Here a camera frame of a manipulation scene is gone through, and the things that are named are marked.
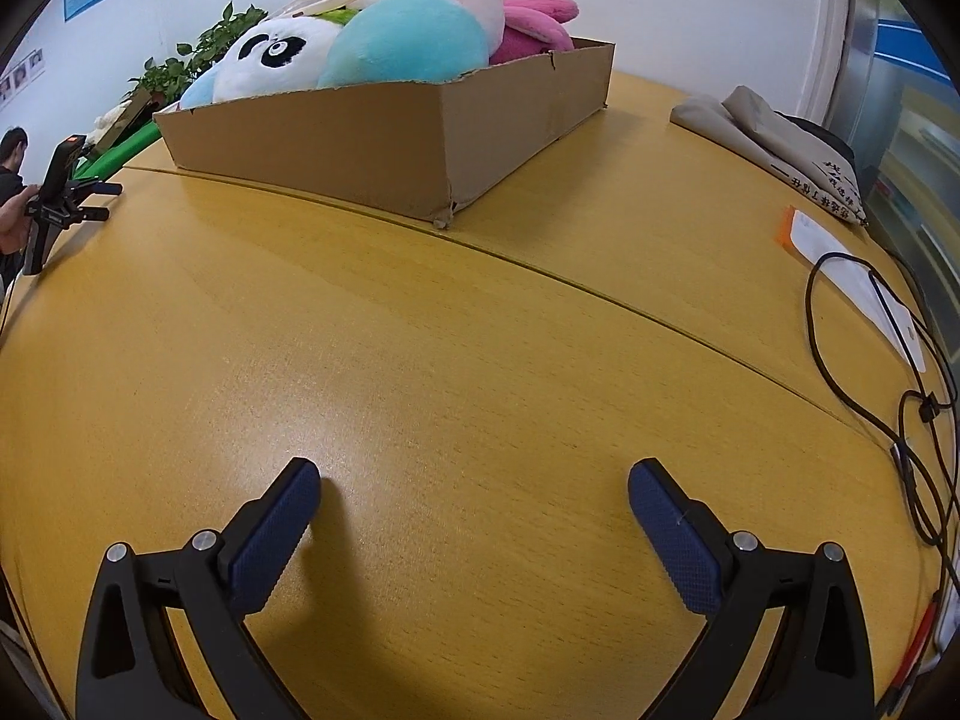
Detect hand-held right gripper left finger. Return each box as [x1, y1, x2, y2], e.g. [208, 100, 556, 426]
[75, 457, 323, 720]

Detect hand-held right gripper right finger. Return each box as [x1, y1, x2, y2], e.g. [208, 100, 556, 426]
[627, 457, 877, 720]

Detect light blue plush toy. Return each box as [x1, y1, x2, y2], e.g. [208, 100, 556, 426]
[178, 64, 222, 110]

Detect white panda plush toy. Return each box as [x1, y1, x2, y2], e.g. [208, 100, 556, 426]
[214, 15, 346, 102]

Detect cardboard box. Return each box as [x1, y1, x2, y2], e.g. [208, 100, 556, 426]
[152, 37, 617, 232]

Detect teal and pink plush toy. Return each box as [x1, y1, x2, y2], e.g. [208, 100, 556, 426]
[316, 0, 511, 89]

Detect green planter box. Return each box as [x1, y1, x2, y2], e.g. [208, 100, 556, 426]
[75, 120, 162, 177]

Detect potted green plant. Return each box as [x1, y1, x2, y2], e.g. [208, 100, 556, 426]
[127, 4, 267, 102]

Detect red pen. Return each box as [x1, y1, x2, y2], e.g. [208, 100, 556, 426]
[892, 592, 942, 713]

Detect white paper sheet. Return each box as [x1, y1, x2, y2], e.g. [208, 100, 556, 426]
[787, 210, 927, 372]

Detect beige tote bag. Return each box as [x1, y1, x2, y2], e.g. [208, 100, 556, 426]
[670, 86, 871, 230]

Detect glass door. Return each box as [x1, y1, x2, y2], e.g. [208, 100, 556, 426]
[847, 0, 960, 361]

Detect small wall photos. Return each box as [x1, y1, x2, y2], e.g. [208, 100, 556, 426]
[0, 49, 46, 98]

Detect black cable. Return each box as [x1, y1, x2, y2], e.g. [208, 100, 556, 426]
[804, 251, 960, 548]

